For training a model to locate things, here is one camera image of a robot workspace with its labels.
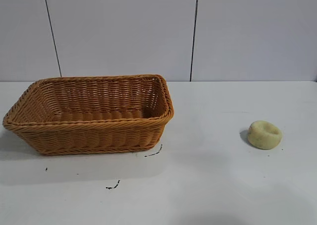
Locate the pale yellow egg yolk pastry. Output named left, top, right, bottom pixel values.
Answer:
left=248, top=120, right=283, bottom=147

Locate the brown woven wicker basket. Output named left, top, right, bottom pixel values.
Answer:
left=2, top=73, right=175, bottom=157

